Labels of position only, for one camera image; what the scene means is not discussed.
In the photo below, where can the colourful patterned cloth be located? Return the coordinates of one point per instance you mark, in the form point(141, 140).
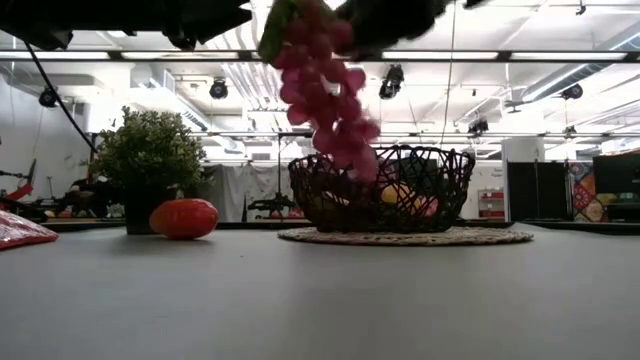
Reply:
point(582, 192)

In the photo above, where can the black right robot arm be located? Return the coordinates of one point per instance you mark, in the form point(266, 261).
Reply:
point(475, 3)

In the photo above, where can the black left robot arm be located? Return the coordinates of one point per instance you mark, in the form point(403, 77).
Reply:
point(40, 20)

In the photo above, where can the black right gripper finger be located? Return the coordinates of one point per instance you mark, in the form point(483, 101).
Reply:
point(372, 40)
point(365, 11)

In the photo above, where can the red patterned packet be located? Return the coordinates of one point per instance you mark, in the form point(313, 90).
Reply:
point(20, 230)

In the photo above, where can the red black machine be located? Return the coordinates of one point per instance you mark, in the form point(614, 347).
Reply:
point(22, 191)

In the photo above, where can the red grape bunch green leaf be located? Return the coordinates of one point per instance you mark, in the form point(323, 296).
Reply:
point(320, 90)

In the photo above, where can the black partition panel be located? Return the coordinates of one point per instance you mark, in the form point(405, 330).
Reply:
point(525, 190)

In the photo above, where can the person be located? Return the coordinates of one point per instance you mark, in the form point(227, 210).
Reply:
point(87, 195)

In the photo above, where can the background rig frame bar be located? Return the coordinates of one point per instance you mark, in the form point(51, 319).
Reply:
point(500, 134)

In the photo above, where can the green potted plant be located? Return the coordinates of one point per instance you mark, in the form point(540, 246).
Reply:
point(150, 150)

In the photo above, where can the black screen panel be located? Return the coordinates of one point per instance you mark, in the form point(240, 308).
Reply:
point(617, 175)

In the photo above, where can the orange-red tomato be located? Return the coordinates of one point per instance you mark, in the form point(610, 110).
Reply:
point(184, 219)

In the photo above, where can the round woven straw placemat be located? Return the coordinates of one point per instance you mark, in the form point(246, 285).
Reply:
point(490, 236)

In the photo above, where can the black aluminium table frame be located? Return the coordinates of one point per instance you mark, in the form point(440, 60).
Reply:
point(250, 225)

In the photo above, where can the grey hanging cloth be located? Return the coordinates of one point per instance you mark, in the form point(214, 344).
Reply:
point(235, 190)

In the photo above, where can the red storage bin rack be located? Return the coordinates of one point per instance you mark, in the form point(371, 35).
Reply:
point(492, 195)

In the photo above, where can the background black robot arm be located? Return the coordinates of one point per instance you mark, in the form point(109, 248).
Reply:
point(272, 204)

